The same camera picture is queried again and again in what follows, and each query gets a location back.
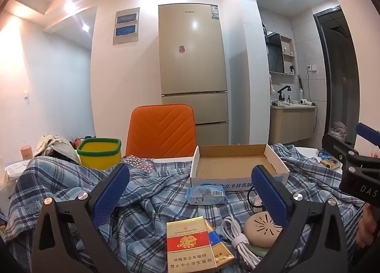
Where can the grey wall panel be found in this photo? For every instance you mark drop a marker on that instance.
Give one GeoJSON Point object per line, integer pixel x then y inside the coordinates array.
{"type": "Point", "coordinates": [126, 25]}

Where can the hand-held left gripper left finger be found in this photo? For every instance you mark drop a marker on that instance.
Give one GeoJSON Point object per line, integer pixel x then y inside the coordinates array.
{"type": "Point", "coordinates": [109, 197]}

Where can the black faucet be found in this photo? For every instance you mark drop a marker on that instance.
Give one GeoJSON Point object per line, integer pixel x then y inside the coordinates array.
{"type": "Point", "coordinates": [282, 92]}

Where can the yellow bin with green rim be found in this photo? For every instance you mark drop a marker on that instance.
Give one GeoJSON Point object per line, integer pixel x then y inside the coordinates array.
{"type": "Point", "coordinates": [99, 158]}

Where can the red cigarette pack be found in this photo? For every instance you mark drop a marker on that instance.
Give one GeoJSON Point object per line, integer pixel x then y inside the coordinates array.
{"type": "Point", "coordinates": [190, 246]}

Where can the red bag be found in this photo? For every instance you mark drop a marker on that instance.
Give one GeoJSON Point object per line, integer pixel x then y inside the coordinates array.
{"type": "Point", "coordinates": [77, 142]}

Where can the white hair dryer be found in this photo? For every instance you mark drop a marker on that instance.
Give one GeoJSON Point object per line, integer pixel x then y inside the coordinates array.
{"type": "Point", "coordinates": [304, 101]}

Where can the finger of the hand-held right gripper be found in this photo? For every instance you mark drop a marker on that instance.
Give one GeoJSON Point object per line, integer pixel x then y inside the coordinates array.
{"type": "Point", "coordinates": [368, 132]}
{"type": "Point", "coordinates": [337, 147]}

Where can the beige vanity cabinet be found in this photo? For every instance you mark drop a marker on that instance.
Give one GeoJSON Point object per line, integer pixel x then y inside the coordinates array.
{"type": "Point", "coordinates": [292, 124]}

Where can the wall socket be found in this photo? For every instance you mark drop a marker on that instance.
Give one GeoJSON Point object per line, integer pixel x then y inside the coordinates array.
{"type": "Point", "coordinates": [311, 68]}

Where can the beige round hand warmer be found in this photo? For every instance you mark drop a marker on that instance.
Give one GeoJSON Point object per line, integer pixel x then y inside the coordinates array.
{"type": "Point", "coordinates": [258, 228]}

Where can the orange chair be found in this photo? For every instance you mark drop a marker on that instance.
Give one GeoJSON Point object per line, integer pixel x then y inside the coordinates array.
{"type": "Point", "coordinates": [160, 133]}

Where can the mirror cabinet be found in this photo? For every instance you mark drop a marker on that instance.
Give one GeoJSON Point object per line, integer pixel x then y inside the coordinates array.
{"type": "Point", "coordinates": [274, 53]}

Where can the flat white box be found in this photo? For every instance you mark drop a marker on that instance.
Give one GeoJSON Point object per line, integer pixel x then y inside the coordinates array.
{"type": "Point", "coordinates": [16, 170]}

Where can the green pad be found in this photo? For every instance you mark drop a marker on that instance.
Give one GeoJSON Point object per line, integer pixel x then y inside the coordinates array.
{"type": "Point", "coordinates": [256, 250]}

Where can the pink fridge sticker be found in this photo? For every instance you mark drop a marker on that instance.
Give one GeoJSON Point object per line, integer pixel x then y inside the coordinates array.
{"type": "Point", "coordinates": [181, 49]}

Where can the white toilet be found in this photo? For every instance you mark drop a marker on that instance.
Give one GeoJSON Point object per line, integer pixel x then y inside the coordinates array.
{"type": "Point", "coordinates": [339, 132]}

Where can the beige refrigerator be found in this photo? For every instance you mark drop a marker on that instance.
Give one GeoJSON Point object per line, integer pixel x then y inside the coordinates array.
{"type": "Point", "coordinates": [193, 68]}

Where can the person's right hand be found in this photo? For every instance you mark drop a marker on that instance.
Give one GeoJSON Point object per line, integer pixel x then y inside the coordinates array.
{"type": "Point", "coordinates": [368, 225]}

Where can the beige cloth pile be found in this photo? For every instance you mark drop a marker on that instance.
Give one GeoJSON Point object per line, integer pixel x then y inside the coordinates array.
{"type": "Point", "coordinates": [53, 145]}

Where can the silver pill blister sheet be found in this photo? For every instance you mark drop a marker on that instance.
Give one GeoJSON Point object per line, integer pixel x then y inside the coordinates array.
{"type": "Point", "coordinates": [136, 162]}

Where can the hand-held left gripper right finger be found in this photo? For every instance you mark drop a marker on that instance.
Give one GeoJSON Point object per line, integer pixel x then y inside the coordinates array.
{"type": "Point", "coordinates": [270, 198]}

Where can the pink cup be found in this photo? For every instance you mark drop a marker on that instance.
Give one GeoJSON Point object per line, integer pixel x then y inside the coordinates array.
{"type": "Point", "coordinates": [25, 152]}

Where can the blue tissue packet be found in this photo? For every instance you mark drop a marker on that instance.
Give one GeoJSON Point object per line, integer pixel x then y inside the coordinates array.
{"type": "Point", "coordinates": [204, 194]}

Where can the small gold pack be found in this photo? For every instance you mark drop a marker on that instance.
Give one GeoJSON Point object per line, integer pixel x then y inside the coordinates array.
{"type": "Point", "coordinates": [331, 163]}

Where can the shallow cardboard box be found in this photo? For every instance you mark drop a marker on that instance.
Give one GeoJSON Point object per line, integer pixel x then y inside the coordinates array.
{"type": "Point", "coordinates": [237, 166]}

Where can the small blue pack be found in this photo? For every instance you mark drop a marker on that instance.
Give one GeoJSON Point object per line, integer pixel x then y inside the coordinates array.
{"type": "Point", "coordinates": [325, 153]}

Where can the gold blue cigarette pack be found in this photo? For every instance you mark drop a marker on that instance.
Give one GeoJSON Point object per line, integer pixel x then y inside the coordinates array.
{"type": "Point", "coordinates": [222, 250]}

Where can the blue plaid blanket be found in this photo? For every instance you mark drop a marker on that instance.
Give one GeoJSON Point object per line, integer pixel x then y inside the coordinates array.
{"type": "Point", "coordinates": [154, 178]}

